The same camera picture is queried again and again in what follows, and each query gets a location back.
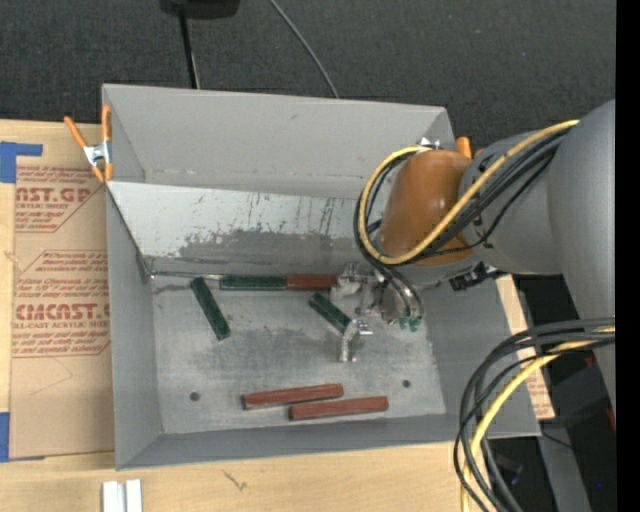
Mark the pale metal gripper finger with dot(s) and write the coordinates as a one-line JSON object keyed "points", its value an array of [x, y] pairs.
{"points": [[353, 341], [347, 290]]}

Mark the dark green flat block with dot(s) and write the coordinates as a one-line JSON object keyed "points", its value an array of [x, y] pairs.
{"points": [[252, 283], [211, 310], [330, 313]]}

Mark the red-brown flat block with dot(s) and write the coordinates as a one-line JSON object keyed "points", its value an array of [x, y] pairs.
{"points": [[292, 396], [311, 282], [339, 408]]}

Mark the grey metal bin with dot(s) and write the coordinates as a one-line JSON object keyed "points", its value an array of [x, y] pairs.
{"points": [[280, 355]]}

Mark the brown cardboard board red print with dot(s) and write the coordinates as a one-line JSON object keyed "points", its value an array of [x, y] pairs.
{"points": [[60, 390]]}

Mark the black cylinder on white bracket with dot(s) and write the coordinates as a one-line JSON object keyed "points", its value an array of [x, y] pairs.
{"points": [[467, 282]]}

